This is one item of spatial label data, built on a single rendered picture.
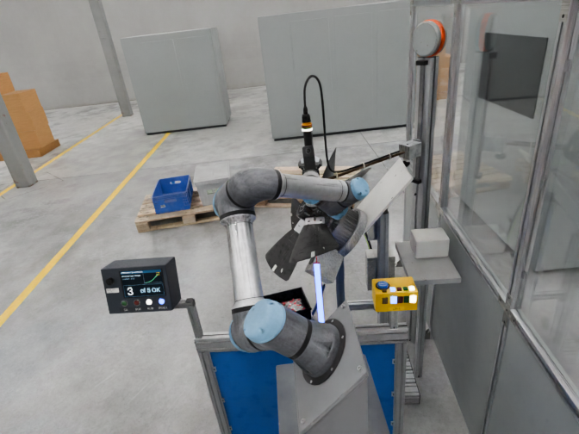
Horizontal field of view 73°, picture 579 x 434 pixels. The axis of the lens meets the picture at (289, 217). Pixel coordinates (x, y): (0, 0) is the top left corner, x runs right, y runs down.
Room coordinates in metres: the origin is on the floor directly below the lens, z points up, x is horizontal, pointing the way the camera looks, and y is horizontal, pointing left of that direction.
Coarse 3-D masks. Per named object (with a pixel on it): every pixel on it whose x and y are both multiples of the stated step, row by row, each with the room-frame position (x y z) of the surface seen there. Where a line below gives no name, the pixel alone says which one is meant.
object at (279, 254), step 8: (288, 232) 1.70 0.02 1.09; (296, 232) 1.68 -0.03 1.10; (280, 240) 1.71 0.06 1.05; (288, 240) 1.67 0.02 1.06; (272, 248) 1.71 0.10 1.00; (280, 248) 1.67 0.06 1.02; (288, 248) 1.65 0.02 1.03; (272, 256) 1.68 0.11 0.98; (280, 256) 1.65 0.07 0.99; (288, 256) 1.62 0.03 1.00; (272, 264) 1.64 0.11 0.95; (280, 264) 1.61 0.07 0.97; (288, 264) 1.59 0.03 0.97; (288, 272) 1.56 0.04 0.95; (288, 280) 1.53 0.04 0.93
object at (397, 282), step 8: (376, 280) 1.27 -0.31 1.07; (384, 280) 1.26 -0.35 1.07; (392, 280) 1.26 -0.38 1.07; (400, 280) 1.25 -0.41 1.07; (408, 280) 1.24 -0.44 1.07; (376, 288) 1.21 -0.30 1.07; (408, 288) 1.19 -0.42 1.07; (416, 288) 1.19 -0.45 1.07; (376, 296) 1.18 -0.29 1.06; (384, 296) 1.18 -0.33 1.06; (392, 296) 1.18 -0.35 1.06; (416, 296) 1.17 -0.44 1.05; (376, 304) 1.18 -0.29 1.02; (384, 304) 1.18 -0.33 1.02; (392, 304) 1.18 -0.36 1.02; (400, 304) 1.17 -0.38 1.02; (408, 304) 1.17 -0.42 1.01; (416, 304) 1.17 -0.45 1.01
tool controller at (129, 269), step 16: (112, 272) 1.29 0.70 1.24; (128, 272) 1.28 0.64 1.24; (144, 272) 1.27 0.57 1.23; (160, 272) 1.26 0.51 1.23; (176, 272) 1.34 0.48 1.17; (112, 288) 1.27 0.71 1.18; (144, 288) 1.25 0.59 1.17; (160, 288) 1.25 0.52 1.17; (176, 288) 1.30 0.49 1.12; (112, 304) 1.25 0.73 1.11; (128, 304) 1.25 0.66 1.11; (144, 304) 1.24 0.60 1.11; (160, 304) 1.23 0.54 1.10; (176, 304) 1.26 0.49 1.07
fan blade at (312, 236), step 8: (312, 224) 1.58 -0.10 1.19; (320, 224) 1.57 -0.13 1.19; (304, 232) 1.53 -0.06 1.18; (312, 232) 1.51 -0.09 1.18; (320, 232) 1.50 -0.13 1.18; (328, 232) 1.49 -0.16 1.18; (296, 240) 1.50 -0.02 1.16; (304, 240) 1.48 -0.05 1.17; (312, 240) 1.46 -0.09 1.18; (320, 240) 1.44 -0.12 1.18; (328, 240) 1.43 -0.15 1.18; (296, 248) 1.45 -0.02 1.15; (304, 248) 1.43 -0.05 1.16; (312, 248) 1.41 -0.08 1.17; (320, 248) 1.39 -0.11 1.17; (328, 248) 1.37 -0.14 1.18; (336, 248) 1.35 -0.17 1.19; (296, 256) 1.40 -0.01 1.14; (304, 256) 1.38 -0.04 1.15
